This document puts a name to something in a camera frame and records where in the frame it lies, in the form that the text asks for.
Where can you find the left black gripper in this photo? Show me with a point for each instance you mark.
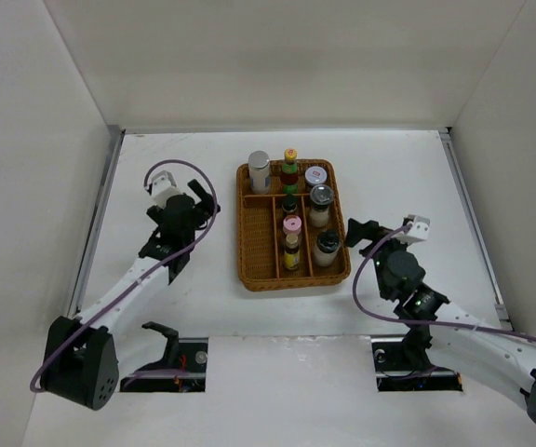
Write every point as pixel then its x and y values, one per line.
pixel 204 209

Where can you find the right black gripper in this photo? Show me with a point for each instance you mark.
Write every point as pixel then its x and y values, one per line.
pixel 357 231

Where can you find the white bottle black cap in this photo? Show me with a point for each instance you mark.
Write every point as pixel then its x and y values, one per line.
pixel 326 247

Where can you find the salt shaker silver cap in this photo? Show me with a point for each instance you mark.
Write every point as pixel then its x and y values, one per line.
pixel 321 197

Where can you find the white jar silver lid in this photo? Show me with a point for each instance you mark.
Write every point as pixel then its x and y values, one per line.
pixel 259 172

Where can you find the jar with red white lid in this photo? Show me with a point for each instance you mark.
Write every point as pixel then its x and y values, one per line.
pixel 315 176

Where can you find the pink cap spice jar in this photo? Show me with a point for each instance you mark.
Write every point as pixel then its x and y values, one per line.
pixel 292 225

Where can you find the brown bottle yellow label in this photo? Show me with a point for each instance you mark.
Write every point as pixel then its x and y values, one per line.
pixel 291 258

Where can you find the small dark spice jar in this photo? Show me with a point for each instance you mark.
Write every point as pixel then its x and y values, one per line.
pixel 289 205

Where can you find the red sauce bottle green label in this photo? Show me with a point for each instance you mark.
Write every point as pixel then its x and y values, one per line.
pixel 289 175

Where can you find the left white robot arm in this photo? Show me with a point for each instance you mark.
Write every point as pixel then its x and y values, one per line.
pixel 92 354

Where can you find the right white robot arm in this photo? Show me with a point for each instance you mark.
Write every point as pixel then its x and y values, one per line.
pixel 441 334

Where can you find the brown wicker divided tray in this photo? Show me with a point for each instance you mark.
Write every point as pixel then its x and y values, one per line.
pixel 260 218

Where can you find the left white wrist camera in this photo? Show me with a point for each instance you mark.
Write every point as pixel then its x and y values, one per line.
pixel 162 187

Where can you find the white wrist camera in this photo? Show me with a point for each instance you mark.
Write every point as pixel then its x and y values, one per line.
pixel 162 187
pixel 417 229

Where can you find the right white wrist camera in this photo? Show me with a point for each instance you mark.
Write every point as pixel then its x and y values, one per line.
pixel 417 229

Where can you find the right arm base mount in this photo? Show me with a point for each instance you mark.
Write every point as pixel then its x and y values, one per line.
pixel 401 365

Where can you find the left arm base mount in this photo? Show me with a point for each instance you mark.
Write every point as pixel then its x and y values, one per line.
pixel 156 359

